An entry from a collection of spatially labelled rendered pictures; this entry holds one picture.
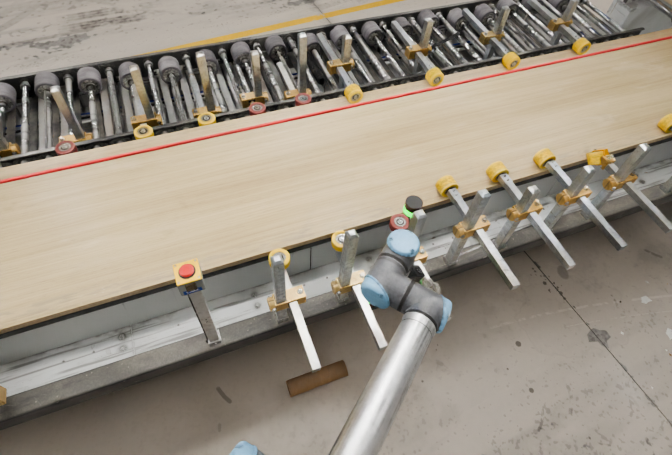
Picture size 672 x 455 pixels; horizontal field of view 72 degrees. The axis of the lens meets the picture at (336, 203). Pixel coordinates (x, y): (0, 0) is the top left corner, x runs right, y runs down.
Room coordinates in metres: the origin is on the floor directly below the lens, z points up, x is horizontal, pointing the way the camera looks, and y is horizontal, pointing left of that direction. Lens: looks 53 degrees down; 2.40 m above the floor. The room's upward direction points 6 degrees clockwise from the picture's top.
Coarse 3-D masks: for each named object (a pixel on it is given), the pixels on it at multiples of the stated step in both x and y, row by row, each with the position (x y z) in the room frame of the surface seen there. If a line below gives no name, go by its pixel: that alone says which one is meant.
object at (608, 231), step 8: (552, 160) 1.44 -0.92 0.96; (552, 168) 1.40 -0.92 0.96; (560, 168) 1.40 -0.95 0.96; (560, 176) 1.35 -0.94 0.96; (568, 184) 1.31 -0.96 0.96; (584, 200) 1.23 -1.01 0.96; (584, 208) 1.20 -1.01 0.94; (592, 208) 1.19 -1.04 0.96; (592, 216) 1.16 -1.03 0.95; (600, 216) 1.15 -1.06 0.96; (600, 224) 1.12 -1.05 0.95; (608, 224) 1.12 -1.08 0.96; (608, 232) 1.08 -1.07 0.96; (616, 232) 1.08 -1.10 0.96; (616, 240) 1.04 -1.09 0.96; (616, 248) 1.02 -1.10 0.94
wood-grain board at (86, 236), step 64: (576, 64) 2.26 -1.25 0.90; (640, 64) 2.33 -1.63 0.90; (192, 128) 1.47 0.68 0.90; (320, 128) 1.55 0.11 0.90; (384, 128) 1.60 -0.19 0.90; (448, 128) 1.64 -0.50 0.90; (512, 128) 1.69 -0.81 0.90; (576, 128) 1.73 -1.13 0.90; (640, 128) 1.78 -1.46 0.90; (0, 192) 1.01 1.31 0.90; (64, 192) 1.05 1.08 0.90; (128, 192) 1.08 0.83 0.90; (192, 192) 1.11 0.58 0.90; (256, 192) 1.14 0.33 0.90; (320, 192) 1.18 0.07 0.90; (384, 192) 1.21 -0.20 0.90; (0, 256) 0.74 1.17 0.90; (64, 256) 0.77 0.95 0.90; (128, 256) 0.79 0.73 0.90; (192, 256) 0.82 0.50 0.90; (256, 256) 0.85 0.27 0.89; (0, 320) 0.51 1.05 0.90
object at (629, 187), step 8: (608, 168) 1.44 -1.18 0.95; (616, 168) 1.43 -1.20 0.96; (624, 184) 1.35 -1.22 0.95; (632, 184) 1.35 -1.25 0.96; (632, 192) 1.31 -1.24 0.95; (640, 192) 1.30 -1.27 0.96; (640, 200) 1.27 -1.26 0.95; (648, 200) 1.26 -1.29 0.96; (648, 208) 1.23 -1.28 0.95; (656, 208) 1.23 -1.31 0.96; (656, 216) 1.19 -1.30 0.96; (664, 216) 1.19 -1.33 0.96; (664, 224) 1.15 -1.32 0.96
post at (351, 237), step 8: (352, 232) 0.82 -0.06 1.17; (344, 240) 0.82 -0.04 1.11; (352, 240) 0.80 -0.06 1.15; (344, 248) 0.81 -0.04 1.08; (352, 248) 0.80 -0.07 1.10; (344, 256) 0.80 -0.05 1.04; (352, 256) 0.80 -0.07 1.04; (344, 264) 0.80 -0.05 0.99; (352, 264) 0.81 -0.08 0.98; (344, 272) 0.79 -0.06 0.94; (344, 280) 0.80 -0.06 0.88; (344, 296) 0.80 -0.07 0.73
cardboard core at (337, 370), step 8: (328, 368) 0.72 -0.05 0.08; (336, 368) 0.73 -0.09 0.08; (344, 368) 0.73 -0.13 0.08; (304, 376) 0.67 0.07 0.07; (312, 376) 0.68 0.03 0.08; (320, 376) 0.68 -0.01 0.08; (328, 376) 0.69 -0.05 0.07; (336, 376) 0.69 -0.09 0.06; (344, 376) 0.70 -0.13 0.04; (288, 384) 0.63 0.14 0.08; (296, 384) 0.63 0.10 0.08; (304, 384) 0.64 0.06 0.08; (312, 384) 0.64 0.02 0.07; (320, 384) 0.65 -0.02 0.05; (296, 392) 0.60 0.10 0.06
